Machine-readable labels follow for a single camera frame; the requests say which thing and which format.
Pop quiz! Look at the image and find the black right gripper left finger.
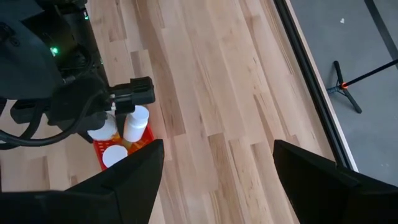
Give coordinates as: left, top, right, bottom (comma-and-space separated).
70, 139, 165, 224

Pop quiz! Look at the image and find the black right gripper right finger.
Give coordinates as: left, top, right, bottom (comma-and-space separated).
272, 139, 398, 224

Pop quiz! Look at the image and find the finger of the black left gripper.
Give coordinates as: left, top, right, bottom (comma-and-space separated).
115, 112, 129, 141

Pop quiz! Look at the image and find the orange pill bottle white cap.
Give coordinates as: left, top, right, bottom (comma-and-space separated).
101, 144, 129, 169
87, 113, 119, 142

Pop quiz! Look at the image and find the red plastic basket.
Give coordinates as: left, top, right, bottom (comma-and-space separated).
92, 123, 155, 172

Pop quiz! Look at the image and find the black tripod stand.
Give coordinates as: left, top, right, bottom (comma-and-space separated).
326, 58, 398, 114

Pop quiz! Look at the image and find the long black floor tape strip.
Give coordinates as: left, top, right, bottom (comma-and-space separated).
363, 0, 398, 62

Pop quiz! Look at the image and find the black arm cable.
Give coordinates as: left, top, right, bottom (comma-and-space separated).
0, 93, 97, 147

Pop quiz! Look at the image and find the black metal table frame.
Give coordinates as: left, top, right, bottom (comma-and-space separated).
272, 0, 354, 171

